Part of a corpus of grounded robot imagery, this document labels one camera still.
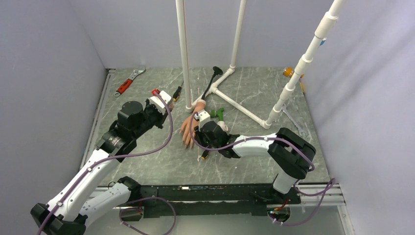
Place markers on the orange yellow tool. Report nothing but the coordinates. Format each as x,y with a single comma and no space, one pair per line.
289,72

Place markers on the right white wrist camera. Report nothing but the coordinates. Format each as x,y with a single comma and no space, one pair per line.
203,117

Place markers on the red adjustable wrench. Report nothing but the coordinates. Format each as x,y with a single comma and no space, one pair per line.
125,85

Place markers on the black yellow screwdriver far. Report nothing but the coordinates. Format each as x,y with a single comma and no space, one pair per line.
177,92

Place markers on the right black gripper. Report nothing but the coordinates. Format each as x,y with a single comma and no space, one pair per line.
198,137

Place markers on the black yellow screwdriver near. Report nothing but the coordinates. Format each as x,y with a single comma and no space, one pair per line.
204,155

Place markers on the mannequin practice hand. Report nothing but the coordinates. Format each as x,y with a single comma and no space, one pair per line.
189,124

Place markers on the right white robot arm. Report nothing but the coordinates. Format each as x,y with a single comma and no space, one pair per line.
292,153

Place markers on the green hose nozzle fitting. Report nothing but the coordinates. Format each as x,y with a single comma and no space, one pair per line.
219,114

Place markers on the white angled PVC pole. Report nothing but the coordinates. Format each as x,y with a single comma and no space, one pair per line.
327,22

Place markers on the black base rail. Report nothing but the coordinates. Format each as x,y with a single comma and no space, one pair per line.
165,200

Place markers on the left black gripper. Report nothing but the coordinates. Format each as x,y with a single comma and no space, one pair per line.
162,117

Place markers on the black suction mount stalk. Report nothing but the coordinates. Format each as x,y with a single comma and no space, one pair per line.
216,71

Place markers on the silver combination wrench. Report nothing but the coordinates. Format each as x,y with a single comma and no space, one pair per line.
301,131

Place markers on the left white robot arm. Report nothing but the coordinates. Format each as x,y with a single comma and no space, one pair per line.
71,212

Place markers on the black yellow screwdriver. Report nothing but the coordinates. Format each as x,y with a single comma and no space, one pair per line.
204,155
177,92

